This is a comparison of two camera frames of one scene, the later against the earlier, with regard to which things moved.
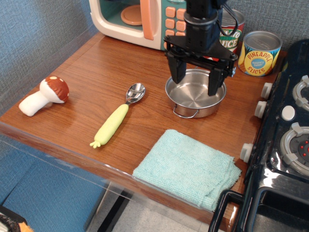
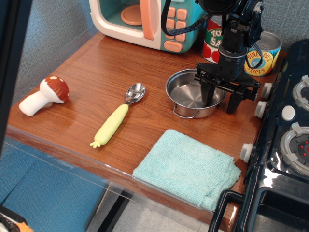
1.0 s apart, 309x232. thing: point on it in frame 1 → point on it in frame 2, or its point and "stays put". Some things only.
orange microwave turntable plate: x=132 y=15 stays put
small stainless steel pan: x=190 y=95 stays put
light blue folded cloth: x=188 y=169 stays put
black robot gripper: x=203 y=41 → x=229 y=74
